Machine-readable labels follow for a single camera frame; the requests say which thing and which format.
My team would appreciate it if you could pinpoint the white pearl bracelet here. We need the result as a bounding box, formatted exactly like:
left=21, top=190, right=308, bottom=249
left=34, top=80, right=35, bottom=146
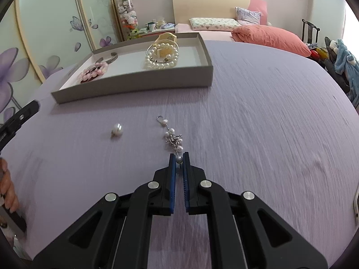
left=144, top=43, right=180, bottom=70

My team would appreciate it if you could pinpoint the white smartphone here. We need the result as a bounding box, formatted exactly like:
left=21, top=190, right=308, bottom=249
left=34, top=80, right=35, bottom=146
left=352, top=185, right=359, bottom=225

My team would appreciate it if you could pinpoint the cream and pink headboard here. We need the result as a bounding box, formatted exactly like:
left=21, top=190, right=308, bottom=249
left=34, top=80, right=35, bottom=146
left=172, top=0, right=268, bottom=31

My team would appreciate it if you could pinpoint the red and yellow toy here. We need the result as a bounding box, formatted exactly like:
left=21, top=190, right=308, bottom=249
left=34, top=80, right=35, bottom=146
left=309, top=46, right=327, bottom=59

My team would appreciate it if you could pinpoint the dark metal cuff bracelet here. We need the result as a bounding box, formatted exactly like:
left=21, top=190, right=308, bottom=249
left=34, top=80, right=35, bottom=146
left=97, top=52, right=118, bottom=63

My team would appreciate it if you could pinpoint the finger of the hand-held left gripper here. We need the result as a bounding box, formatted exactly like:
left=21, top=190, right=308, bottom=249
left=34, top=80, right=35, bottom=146
left=0, top=100, right=40, bottom=152

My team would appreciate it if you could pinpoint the floral sliding wardrobe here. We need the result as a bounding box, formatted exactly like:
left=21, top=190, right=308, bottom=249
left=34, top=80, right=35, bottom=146
left=0, top=0, right=124, bottom=124

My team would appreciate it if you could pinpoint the beige wooden bracelet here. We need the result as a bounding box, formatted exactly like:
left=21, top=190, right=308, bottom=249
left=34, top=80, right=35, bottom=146
left=154, top=33, right=179, bottom=61

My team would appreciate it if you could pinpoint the person's left hand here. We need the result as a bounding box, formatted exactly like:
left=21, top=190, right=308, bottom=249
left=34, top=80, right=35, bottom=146
left=0, top=158, right=20, bottom=211

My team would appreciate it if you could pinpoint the pearl charm chain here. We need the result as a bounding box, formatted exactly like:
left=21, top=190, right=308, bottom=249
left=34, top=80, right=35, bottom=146
left=156, top=115, right=185, bottom=166

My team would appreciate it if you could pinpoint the dark red bead bracelet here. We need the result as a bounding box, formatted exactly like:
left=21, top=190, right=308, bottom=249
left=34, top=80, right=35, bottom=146
left=80, top=65, right=104, bottom=84

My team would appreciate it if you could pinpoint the floral square pillow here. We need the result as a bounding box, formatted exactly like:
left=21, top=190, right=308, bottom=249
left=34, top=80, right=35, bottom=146
left=235, top=7, right=262, bottom=25

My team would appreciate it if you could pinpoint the dark wooden chair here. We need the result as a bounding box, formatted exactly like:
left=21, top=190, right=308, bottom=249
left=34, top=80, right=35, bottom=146
left=301, top=19, right=320, bottom=45

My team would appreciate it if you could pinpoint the single pearl earring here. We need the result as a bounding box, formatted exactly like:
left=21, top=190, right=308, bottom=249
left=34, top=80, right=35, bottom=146
left=110, top=123, right=123, bottom=139

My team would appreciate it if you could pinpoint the pink bead bracelet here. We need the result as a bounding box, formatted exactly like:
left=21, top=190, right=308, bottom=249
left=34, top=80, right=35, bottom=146
left=78, top=63, right=109, bottom=84

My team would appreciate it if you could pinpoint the clear cylinder of plush toys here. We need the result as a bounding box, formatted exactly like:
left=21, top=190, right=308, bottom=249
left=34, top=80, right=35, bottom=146
left=115, top=0, right=139, bottom=41

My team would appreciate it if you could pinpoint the pink pillow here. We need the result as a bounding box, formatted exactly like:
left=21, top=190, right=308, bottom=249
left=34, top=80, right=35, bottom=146
left=231, top=25, right=312, bottom=57

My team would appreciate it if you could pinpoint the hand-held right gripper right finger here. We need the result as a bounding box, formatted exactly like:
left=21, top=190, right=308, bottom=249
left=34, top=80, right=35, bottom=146
left=182, top=152, right=328, bottom=269

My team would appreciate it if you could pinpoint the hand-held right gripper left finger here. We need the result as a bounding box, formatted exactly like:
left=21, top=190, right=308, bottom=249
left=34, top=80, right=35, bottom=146
left=32, top=154, right=177, bottom=269

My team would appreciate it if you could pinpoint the grey tray box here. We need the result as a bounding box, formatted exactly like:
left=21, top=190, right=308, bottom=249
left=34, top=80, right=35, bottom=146
left=50, top=32, right=214, bottom=105

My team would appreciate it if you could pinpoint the patterned flat pillow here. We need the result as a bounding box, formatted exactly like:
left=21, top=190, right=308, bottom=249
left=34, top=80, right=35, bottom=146
left=189, top=17, right=242, bottom=32

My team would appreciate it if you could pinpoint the blue plush robe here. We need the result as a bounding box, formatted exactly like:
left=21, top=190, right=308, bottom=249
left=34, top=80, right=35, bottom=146
left=334, top=39, right=359, bottom=104

